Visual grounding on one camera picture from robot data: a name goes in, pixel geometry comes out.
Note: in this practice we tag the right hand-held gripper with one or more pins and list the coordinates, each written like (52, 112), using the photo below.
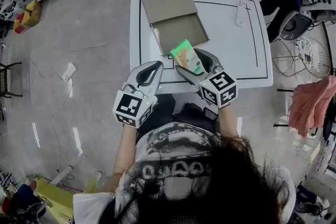
(219, 86)

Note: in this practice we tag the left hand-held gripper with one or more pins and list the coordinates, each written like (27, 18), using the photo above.
(131, 107)

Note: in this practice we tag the small green beige package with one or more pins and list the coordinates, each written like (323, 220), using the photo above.
(187, 56)

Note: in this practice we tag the grey cardboard container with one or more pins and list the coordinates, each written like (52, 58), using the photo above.
(170, 8)

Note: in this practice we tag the person's right forearm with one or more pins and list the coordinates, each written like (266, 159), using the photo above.
(228, 123)

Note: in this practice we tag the person's left forearm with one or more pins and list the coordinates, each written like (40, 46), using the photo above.
(124, 149)

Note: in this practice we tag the person's black trousers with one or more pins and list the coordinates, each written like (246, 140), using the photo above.
(168, 105)

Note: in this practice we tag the white remote control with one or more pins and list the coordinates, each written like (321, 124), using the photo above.
(241, 14)

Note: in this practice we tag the person's printed t-shirt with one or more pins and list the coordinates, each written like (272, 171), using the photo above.
(170, 144)

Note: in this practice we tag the white power adapter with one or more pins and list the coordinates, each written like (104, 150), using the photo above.
(68, 71)

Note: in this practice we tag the white round fan base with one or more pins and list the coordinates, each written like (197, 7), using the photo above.
(294, 25)

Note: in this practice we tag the pink cloth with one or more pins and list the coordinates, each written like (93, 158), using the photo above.
(309, 105)

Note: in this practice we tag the yellow cardboard box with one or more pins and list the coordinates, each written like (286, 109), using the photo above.
(31, 15)

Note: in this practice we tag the white tube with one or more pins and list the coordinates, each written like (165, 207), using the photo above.
(61, 174)

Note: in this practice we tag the black metal stand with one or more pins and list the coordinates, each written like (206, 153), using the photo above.
(6, 81)

